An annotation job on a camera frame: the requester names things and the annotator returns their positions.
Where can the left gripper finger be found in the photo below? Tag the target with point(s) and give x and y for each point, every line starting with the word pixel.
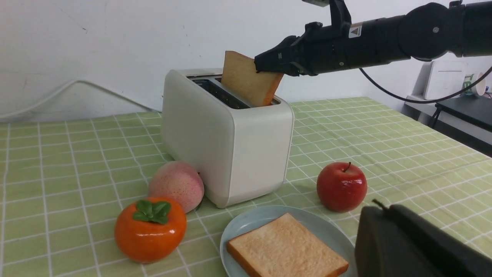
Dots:
pixel 394 241

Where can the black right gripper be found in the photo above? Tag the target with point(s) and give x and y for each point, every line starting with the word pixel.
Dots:
pixel 341 46

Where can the toast slice slot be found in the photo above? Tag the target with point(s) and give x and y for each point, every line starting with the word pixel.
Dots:
pixel 240 77
pixel 285 248

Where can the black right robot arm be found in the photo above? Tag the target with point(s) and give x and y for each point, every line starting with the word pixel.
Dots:
pixel 425 33

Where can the red apple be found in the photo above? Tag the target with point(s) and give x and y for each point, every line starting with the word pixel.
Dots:
pixel 341 186

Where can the white two-slot toaster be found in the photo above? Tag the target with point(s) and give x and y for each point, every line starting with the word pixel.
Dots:
pixel 241 152

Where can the dark side table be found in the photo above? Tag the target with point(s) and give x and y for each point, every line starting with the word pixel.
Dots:
pixel 465 119

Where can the white box on side table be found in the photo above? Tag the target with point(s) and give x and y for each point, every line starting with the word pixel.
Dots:
pixel 445 78

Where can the pink peach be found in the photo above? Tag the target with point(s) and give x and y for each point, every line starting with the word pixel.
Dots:
pixel 178 181

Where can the orange persimmon with green leaf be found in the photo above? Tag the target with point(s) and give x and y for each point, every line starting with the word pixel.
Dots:
pixel 150 229

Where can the green checkered tablecloth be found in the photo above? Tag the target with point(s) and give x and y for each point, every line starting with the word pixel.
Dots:
pixel 64 183

